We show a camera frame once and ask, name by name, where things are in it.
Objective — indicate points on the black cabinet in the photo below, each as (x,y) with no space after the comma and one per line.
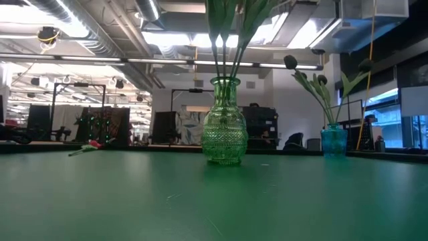
(262,127)

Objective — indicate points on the dark office chair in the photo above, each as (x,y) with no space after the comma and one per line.
(294,140)

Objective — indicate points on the black monitor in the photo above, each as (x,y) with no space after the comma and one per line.
(38,120)

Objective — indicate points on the green glass vase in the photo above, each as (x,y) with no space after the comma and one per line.
(224,134)

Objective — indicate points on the teal blue glass vase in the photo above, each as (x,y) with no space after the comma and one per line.
(333,140)

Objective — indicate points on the small dark bottle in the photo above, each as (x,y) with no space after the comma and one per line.
(379,144)

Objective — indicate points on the low black frame stand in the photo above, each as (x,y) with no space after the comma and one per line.
(192,90)

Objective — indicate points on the dark red rack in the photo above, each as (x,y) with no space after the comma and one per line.
(117,124)

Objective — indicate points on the large silver ceiling duct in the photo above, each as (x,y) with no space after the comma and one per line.
(334,26)

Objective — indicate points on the black panel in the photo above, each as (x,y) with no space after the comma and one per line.
(164,127)

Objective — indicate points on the black pegboard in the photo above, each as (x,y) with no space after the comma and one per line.
(362,134)

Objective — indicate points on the green table mat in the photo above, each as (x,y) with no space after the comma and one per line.
(267,207)

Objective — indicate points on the ceiling light strip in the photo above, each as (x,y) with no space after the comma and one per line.
(157,61)

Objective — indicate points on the white blue patterned panel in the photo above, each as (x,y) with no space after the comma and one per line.
(187,127)

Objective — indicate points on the round silver ceiling duct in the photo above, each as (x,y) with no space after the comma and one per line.
(148,10)

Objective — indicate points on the tall black frame stand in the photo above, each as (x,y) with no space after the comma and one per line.
(80,84)

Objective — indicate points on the bright red artificial tulip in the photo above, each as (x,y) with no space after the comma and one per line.
(95,144)

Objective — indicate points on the grey bin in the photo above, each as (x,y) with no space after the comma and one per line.
(313,144)

